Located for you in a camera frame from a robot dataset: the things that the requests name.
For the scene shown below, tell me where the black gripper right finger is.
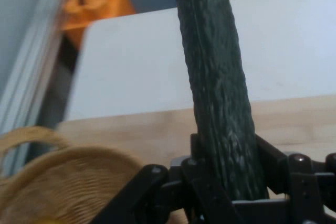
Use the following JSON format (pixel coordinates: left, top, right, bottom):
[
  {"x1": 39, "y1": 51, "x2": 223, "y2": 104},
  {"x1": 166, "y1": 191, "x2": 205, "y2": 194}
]
[{"x1": 255, "y1": 134, "x2": 336, "y2": 224}]

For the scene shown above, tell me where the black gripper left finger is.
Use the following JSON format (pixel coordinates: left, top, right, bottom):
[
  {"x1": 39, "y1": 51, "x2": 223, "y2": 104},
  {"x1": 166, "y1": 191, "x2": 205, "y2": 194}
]
[{"x1": 90, "y1": 133, "x2": 246, "y2": 224}]

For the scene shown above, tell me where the dark green cucumber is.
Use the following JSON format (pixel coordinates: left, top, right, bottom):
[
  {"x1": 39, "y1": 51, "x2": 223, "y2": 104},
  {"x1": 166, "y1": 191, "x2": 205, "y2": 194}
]
[{"x1": 172, "y1": 0, "x2": 270, "y2": 201}]

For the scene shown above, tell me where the wooden cutting board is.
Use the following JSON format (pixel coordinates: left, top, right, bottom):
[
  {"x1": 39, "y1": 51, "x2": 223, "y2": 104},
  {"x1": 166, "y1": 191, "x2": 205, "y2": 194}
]
[{"x1": 56, "y1": 94, "x2": 336, "y2": 224}]

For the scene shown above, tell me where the woven wicker basket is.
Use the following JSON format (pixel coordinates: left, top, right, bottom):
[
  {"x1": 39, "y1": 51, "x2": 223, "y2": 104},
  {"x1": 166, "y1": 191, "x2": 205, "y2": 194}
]
[{"x1": 0, "y1": 126, "x2": 148, "y2": 224}]

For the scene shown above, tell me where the aluminium wall rail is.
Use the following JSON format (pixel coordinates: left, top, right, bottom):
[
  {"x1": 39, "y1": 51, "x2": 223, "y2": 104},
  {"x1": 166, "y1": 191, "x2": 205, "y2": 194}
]
[{"x1": 0, "y1": 0, "x2": 80, "y2": 178}]

